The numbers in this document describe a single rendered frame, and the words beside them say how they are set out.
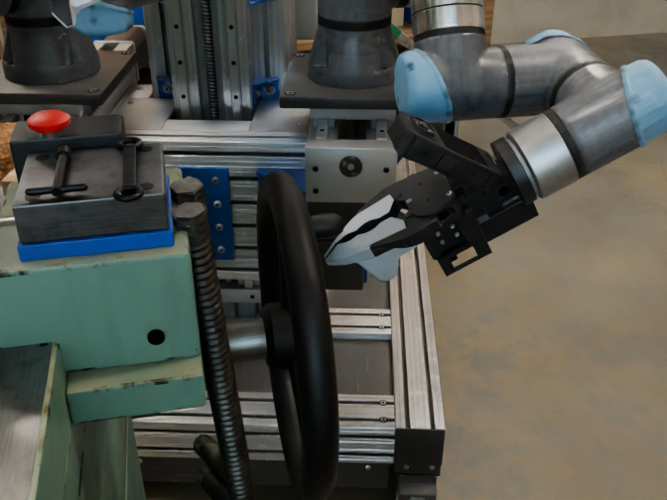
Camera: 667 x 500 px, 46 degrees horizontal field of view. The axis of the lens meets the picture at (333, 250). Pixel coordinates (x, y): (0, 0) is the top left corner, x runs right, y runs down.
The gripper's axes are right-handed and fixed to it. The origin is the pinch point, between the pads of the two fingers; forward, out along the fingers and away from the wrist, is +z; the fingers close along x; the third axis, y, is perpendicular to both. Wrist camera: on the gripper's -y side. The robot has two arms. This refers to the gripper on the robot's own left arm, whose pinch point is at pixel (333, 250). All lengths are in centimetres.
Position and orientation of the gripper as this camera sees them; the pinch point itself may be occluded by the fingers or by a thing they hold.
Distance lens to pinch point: 79.2
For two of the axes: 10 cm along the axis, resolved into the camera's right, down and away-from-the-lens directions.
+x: -1.8, -5.7, 8.0
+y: 4.6, 6.7, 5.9
